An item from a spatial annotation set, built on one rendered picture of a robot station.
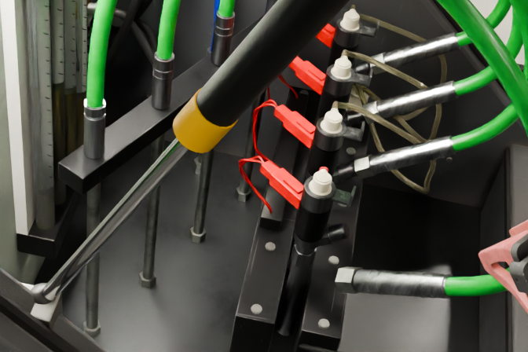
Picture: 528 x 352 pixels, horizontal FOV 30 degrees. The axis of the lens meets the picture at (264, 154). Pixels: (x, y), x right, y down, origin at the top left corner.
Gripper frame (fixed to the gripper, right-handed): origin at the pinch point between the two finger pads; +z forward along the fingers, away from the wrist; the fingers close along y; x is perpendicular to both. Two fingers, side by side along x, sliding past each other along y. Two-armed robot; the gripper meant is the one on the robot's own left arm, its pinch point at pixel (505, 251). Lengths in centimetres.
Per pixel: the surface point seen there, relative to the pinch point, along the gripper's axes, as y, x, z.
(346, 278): 6.9, -0.2, 11.7
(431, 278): 3.5, 0.9, 5.1
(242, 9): -11, -19, 48
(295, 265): 4.9, 2.1, 26.8
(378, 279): 5.6, 0.3, 9.1
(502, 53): -0.5, -14.3, -8.0
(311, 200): 3.1, -4.3, 20.2
